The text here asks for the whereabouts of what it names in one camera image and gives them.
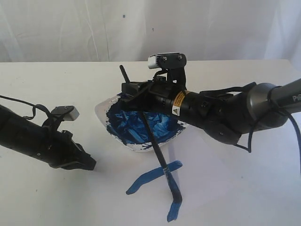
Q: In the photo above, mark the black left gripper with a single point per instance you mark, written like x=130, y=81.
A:
x=60, y=151

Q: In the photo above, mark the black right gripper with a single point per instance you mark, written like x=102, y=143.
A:
x=160, y=96

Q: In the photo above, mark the white tray with blue paint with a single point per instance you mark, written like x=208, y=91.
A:
x=128, y=128

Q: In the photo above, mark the white paper sheet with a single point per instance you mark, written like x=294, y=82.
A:
x=132, y=189

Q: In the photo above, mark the black paintbrush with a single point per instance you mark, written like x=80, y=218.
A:
x=160, y=155

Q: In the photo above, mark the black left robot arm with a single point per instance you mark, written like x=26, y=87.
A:
x=18, y=133

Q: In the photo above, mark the white backdrop cloth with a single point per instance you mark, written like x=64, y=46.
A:
x=131, y=30

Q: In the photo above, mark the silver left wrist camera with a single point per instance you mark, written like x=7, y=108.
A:
x=66, y=113

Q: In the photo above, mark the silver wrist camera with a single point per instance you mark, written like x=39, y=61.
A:
x=66, y=113
x=172, y=60

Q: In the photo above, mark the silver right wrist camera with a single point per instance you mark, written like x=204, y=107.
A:
x=172, y=60

